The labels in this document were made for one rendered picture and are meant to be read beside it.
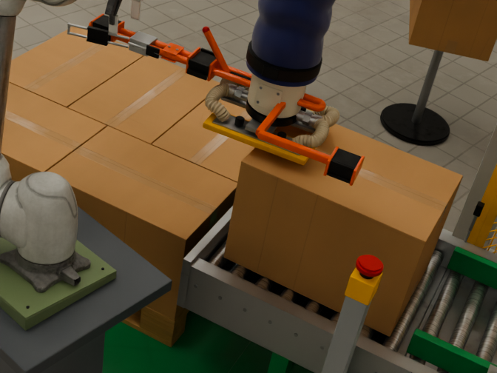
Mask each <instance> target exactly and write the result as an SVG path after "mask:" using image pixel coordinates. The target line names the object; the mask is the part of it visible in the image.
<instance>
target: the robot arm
mask: <svg viewBox="0 0 497 373"><path fill-rule="evenodd" d="M31 1H38V2H42V3H44V4H46V5H49V6H52V7H63V6H66V5H68V4H72V3H73V2H75V1H77V0H31ZM25 2H26V0H0V237H1V238H4V239H5V240H7V241H9V242H11V243H12V244H13V245H15V246H17V248H16V249H14V250H12V251H9V252H4V253H2V254H0V262H1V263H3V264H5V265H7V266H9V267H10V268H11V269H13V270H14V271H15V272H17V273H18V274H19V275H20V276H22V277H23V278H24V279H25V280H26V281H28V282H29V283H30V284H31V285H32V286H33V287H34V289H35V290H36V291H37V292H46V291H47V290H48V289H49V288H50V287H51V286H53V285H55V284H56V283H58V282H60V281H62V280H63V281H65V282H67V283H69V284H71V285H73V286H76V285H78V284H79V283H80V282H81V277H80V276H79V275H78V273H77V272H79V271H81V270H85V269H88V268H90V264H91V262H90V260H89V259H88V258H85V257H83V256H81V255H79V254H78V253H77V252H76V251H75V242H76V238H77V233H78V206H77V201H76V198H75V194H74V192H73V190H72V187H71V186H70V183H69V182H68V181H67V180H66V179H65V178H63V177H62V176H60V175H59V174H56V173H54V172H34V173H32V174H30V175H28V176H26V177H25V178H23V179H22V180H21V181H13V180H12V176H11V173H10V165H9V163H8V161H7V159H6V158H5V157H4V156H3V155H2V154H1V146H2V140H3V133H4V120H5V113H6V106H7V94H8V87H9V80H10V67H11V60H12V54H13V41H14V34H15V27H16V16H17V15H18V14H19V13H20V12H21V11H22V9H23V7H24V4H25ZM121 2H122V0H108V2H107V6H106V10H105V14H107V15H109V33H111V34H114V35H117V34H118V14H117V12H118V9H119V7H120V5H121ZM140 6H141V0H132V6H131V18H132V19H136V20H139V18H140ZM79 281H80V282H79Z"/></svg>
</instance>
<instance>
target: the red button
mask: <svg viewBox="0 0 497 373"><path fill-rule="evenodd" d="M356 268H357V270H358V271H359V274H360V275H361V276H362V277H363V278H365V279H372V278H374V277H376V276H379V275H381V274H382V270H383V269H384V266H383V263H382V262H381V260H380V259H378V258H377V257H375V256H373V255H361V256H359V257H358V258H357V260H356Z"/></svg>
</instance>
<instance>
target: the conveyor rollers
mask: <svg viewBox="0 0 497 373"><path fill-rule="evenodd" d="M226 241H227V240H226ZM226 241H225V242H224V243H223V244H222V245H221V247H220V248H219V249H218V250H217V251H216V252H215V253H214V254H213V256H211V257H210V259H209V260H208V261H207V262H209V263H211V264H214V265H215V266H218V267H220V268H222V267H223V265H224V264H225V263H226V262H227V261H228V259H226V258H224V253H225V248H226ZM443 259H444V256H443V254H442V253H441V252H439V251H434V252H433V255H432V257H431V259H430V263H429V264H428V267H427V269H426V271H425V273H424V274H423V276H422V279H421V280H420V281H419V284H418V286H417V287H416V290H415V292H414V293H413V295H412V297H411V299H410V301H409V302H408V304H407V306H406V308H405V310H404V312H403V313H402V316H401V317H400V319H399V322H398V323H397V325H396V327H395V329H394V330H393V332H392V334H391V336H390V337H388V336H387V337H386V338H385V341H384V343H383V346H386V347H388V348H389V349H392V350H394V351H396V352H397V351H398V350H399V347H400V346H401V344H402V341H403V340H404V338H405V335H406V334H407V332H408V329H409V327H410V325H411V323H412V321H413V319H414V317H415V315H416V313H417V311H418V309H419V307H420V305H421V303H422V301H423V299H424V297H425V295H426V293H427V291H428V289H429V287H430V285H431V283H432V281H433V279H434V277H435V275H436V273H437V271H438V269H439V267H440V265H441V263H442V261H443ZM250 272H251V270H249V269H247V268H245V267H243V266H241V265H239V264H238V265H237V266H236V267H235V268H234V270H233V271H232V272H231V273H232V274H234V275H236V276H238V277H240V278H243V279H246V278H247V276H248V275H249V274H250ZM463 278H464V275H462V274H460V273H458V272H455V271H453V270H450V274H449V275H448V277H447V280H446V281H445V283H444V286H443V287H442V290H441V292H440V294H439V296H438V298H437V300H436V302H435V305H434V307H433V309H432V311H431V313H430V315H429V317H428V319H427V322H426V324H425V326H424V328H423V330H422V331H423V332H427V333H428V334H430V335H432V336H435V337H437V336H438V334H439V331H440V329H441V327H442V324H443V323H444V320H445V318H446V316H447V313H448V312H449V309H450V307H451V305H452V302H453V300H454V298H455V296H456V293H457V291H458V290H459V287H460V285H461V283H462V280H463ZM275 283H276V282H274V281H272V280H269V279H268V278H265V277H263V276H261V277H260V279H259V280H258V281H257V282H256V283H255V285H257V286H260V287H262V288H264V289H266V290H268V291H269V290H270V289H271V288H272V286H273V285H274V284H275ZM488 288H489V286H487V285H485V284H483V283H480V282H478V281H475V283H474V284H473V288H472V289H471V292H470V294H469V297H468V299H467V302H466V304H465V305H464V308H463V310H462V313H461V315H460V318H459V320H458V323H457V324H456V327H455V329H454V331H453V334H452V336H451V339H450V341H449V343H450V344H452V345H454V346H457V347H459V348H460V349H463V350H464V348H465V345H466V343H467V340H468V338H469V336H470V333H471V330H472V328H473V325H474V323H475V321H476V318H477V315H478V313H479V310H480V308H481V305H482V303H483V301H484V298H485V295H486V294H487V290H488ZM298 296H299V293H297V292H295V291H293V290H291V289H289V288H285V289H284V290H283V292H282V293H281V295H280V297H282V298H285V299H286V300H289V301H291V302H294V301H295V300H296V299H297V297H298ZM323 307H324V305H322V304H320V303H318V302H316V301H314V300H312V299H310V300H309V302H308V303H307V305H306V306H305V308H306V309H308V310H310V311H312V312H314V313H316V314H319V313H320V312H321V311H322V309H323ZM339 315H340V313H339V312H336V311H335V313H334V314H333V316H332V317H331V319H330V320H331V321H333V322H335V323H337V321H338V319H339ZM374 332H375V330H374V329H372V328H370V327H368V326H366V325H364V324H363V327H362V330H361V332H360V334H361V335H362V336H365V337H367V338H369V339H371V338H372V336H373V334H374ZM496 347H497V301H496V304H495V306H494V309H493V312H492V314H491V316H490V319H489V322H488V324H487V328H486V329H485V332H484V335H483V338H482V340H481V343H480V345H479V349H478V351H477V353H476V356H478V357H480V358H482V359H484V360H487V361H489V362H491V361H492V359H493V355H494V353H495V350H496ZM410 358H411V359H413V360H415V361H417V362H419V363H421V364H423V365H425V362H426V361H425V360H422V359H420V358H418V357H416V356H414V355H412V354H411V355H410Z"/></svg>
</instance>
